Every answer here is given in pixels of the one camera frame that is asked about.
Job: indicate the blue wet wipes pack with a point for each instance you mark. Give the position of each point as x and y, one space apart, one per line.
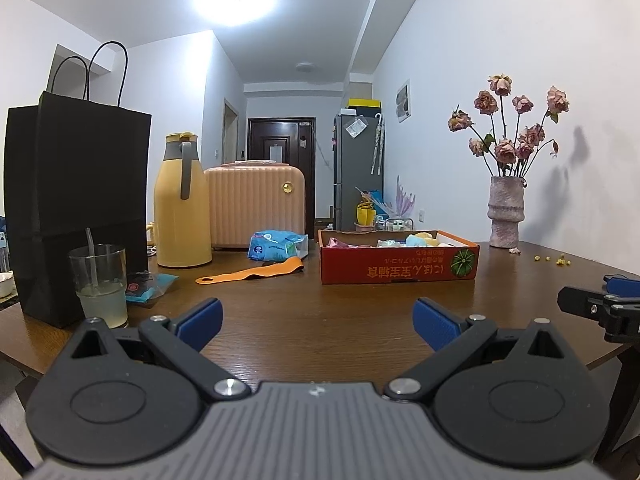
275 246

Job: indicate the blue flat packet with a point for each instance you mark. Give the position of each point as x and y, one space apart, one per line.
150 285

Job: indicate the clear drinking straw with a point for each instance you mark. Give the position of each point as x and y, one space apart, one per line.
91 247

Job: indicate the dark blue bag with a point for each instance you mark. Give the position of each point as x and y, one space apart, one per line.
2 245

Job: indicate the yellow thermos jug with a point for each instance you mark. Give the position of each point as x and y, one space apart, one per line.
181 220

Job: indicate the dried pink roses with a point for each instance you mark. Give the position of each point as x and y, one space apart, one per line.
505 147

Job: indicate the pink textured vase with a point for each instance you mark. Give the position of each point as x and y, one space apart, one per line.
506 210

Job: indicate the wall picture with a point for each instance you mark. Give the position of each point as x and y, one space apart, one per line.
402 101

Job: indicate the yellow crumbs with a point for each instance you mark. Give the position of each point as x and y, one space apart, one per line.
557 259

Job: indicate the small hallway ceiling lamp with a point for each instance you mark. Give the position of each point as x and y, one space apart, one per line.
305 67

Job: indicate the glass cup with drink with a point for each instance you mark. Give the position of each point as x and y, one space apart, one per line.
102 295

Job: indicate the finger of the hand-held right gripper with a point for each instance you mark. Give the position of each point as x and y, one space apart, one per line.
580 302
620 285

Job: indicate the pink soft pads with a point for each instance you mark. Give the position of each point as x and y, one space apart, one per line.
345 244

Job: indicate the yellow box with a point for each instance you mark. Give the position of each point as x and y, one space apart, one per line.
364 102

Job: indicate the white small bowl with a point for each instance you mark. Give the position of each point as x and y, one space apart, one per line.
5 284

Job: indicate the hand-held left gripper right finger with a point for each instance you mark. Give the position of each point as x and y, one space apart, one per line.
434 326

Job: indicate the dark brown door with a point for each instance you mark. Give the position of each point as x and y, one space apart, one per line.
300 170

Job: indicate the purple decorative flower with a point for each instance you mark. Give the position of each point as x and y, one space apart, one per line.
402 199

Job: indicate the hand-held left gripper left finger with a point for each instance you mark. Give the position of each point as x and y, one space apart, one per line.
201 320

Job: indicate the folded umbrella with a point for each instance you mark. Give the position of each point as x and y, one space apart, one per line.
377 142

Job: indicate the cream cup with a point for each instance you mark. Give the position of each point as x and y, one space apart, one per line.
151 240

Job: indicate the blue plush toy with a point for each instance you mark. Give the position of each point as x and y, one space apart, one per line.
414 240

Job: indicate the grey fridge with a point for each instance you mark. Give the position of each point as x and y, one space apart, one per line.
355 170

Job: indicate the peach ribbed suitcase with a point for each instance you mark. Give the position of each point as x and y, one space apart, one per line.
255 207

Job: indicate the light side door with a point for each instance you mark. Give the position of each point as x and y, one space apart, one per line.
231 132

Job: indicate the round ceiling lamp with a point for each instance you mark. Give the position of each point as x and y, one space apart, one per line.
233 0

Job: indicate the red cardboard box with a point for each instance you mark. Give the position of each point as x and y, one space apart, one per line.
390 266

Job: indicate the black paper bag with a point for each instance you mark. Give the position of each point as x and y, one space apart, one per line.
75 200

